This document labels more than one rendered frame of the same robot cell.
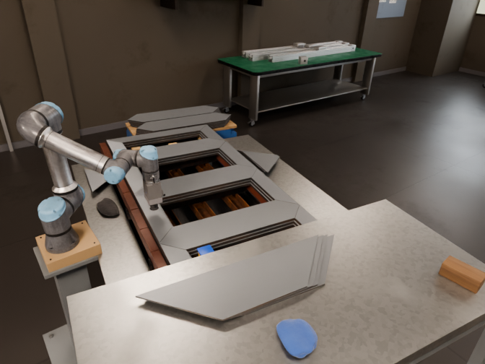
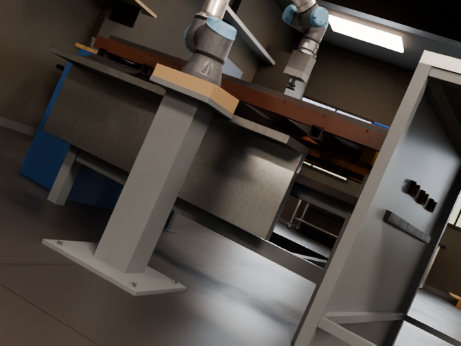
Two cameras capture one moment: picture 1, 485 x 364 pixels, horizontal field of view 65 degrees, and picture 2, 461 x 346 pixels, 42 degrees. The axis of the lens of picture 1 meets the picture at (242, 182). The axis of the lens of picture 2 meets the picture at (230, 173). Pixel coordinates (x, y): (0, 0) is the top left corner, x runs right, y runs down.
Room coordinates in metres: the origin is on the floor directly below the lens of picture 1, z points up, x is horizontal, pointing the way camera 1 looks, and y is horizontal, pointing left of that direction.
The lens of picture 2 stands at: (-0.51, 1.78, 0.48)
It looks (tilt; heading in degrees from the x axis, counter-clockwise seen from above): 0 degrees down; 328
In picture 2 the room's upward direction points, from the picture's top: 24 degrees clockwise
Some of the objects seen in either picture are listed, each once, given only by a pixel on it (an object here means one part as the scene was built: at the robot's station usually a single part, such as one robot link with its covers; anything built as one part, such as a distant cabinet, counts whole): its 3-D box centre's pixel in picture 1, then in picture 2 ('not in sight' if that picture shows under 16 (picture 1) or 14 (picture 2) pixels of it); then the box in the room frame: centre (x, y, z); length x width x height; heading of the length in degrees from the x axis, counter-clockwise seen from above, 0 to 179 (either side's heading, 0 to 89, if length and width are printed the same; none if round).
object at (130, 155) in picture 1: (125, 159); (299, 18); (1.53, 0.52, 1.15); 0.11 x 0.11 x 0.08; 86
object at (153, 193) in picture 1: (154, 188); (302, 66); (1.54, 0.41, 1.00); 0.10 x 0.09 x 0.16; 119
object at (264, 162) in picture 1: (262, 158); not in sight; (2.37, -0.13, 0.77); 0.45 x 0.20 x 0.04; 29
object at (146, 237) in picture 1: (130, 205); (230, 89); (1.70, 0.59, 0.80); 1.62 x 0.04 x 0.06; 29
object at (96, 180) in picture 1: (97, 178); (115, 68); (2.14, 0.93, 0.70); 0.39 x 0.12 x 0.04; 29
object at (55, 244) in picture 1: (60, 235); (204, 68); (1.44, 0.85, 0.78); 0.15 x 0.15 x 0.10
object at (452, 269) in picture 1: (462, 274); not in sight; (0.95, -0.73, 1.07); 0.12 x 0.06 x 0.05; 44
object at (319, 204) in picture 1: (273, 172); not in sight; (2.24, -0.20, 0.74); 1.20 x 0.26 x 0.03; 29
